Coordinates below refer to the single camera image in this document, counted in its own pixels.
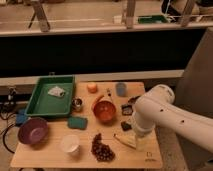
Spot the orange fruit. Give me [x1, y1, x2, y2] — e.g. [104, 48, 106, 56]
[87, 82, 98, 93]

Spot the black cable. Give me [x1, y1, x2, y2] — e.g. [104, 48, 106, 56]
[1, 123, 17, 154]

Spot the small black square box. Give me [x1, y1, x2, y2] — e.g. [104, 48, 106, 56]
[121, 104, 133, 116]

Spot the green plastic tray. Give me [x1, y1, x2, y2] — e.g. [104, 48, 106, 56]
[25, 75, 75, 118]

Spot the blue box beside table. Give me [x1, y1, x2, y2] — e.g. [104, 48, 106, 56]
[15, 109, 28, 126]

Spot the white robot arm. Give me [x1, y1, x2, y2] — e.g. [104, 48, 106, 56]
[131, 84, 213, 153]

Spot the small metal cup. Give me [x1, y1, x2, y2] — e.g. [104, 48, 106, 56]
[72, 98, 83, 112]

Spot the green bin in background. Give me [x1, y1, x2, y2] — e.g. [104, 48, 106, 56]
[138, 15, 168, 24]

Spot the white paper cup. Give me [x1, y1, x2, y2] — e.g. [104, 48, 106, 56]
[60, 134, 80, 155]

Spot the purple plastic bowl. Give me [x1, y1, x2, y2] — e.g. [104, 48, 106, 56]
[18, 117, 48, 145]

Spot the black rectangular block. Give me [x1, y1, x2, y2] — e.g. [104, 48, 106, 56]
[121, 121, 132, 131]

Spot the dark red grape bunch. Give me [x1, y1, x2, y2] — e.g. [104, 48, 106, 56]
[91, 133, 115, 162]

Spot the green sponge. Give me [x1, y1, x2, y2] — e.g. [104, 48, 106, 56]
[68, 117, 88, 130]

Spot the crumpled white cloth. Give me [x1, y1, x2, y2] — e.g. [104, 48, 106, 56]
[48, 86, 65, 98]

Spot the orange bowl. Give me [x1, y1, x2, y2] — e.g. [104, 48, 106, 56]
[92, 101, 116, 123]

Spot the yellow banana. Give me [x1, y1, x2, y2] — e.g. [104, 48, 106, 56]
[113, 134, 136, 148]

